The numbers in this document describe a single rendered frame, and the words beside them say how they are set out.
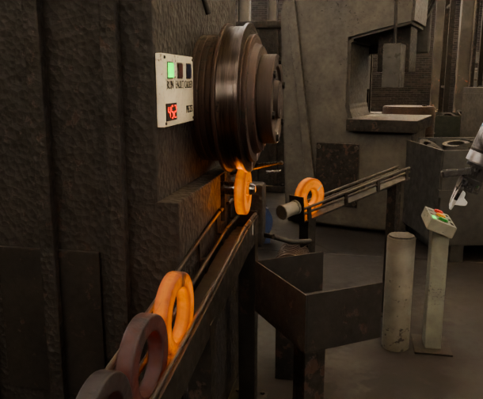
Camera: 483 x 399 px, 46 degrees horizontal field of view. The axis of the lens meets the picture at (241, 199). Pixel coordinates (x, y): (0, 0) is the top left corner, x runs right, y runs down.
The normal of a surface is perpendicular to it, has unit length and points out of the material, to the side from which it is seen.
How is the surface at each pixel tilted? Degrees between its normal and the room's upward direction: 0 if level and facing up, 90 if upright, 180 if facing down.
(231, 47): 47
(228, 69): 65
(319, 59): 90
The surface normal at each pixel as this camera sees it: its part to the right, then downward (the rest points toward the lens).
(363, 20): -0.43, 0.18
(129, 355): -0.18, -0.42
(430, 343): -0.20, 0.20
